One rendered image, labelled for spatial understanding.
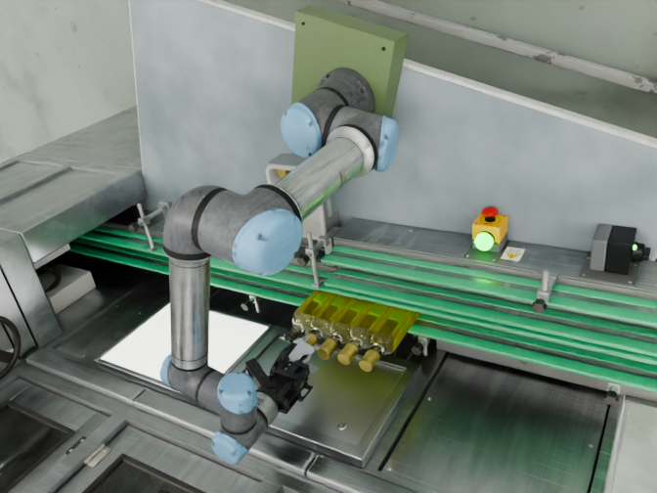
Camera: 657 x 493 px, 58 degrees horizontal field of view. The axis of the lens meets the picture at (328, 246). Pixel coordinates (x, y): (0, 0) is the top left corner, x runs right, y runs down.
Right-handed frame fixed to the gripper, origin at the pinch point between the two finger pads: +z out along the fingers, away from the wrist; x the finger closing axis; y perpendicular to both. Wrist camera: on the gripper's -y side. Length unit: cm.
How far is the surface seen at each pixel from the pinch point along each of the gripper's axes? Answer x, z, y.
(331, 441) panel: -12.0, -15.0, 14.6
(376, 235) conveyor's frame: 15.5, 32.3, 5.9
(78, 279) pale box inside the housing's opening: -8, 10, -104
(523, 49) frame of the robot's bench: 49, 95, 28
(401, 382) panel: -12.0, 8.6, 21.5
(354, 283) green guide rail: 6.3, 21.4, 3.6
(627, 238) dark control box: 23, 34, 66
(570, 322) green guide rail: 6, 24, 58
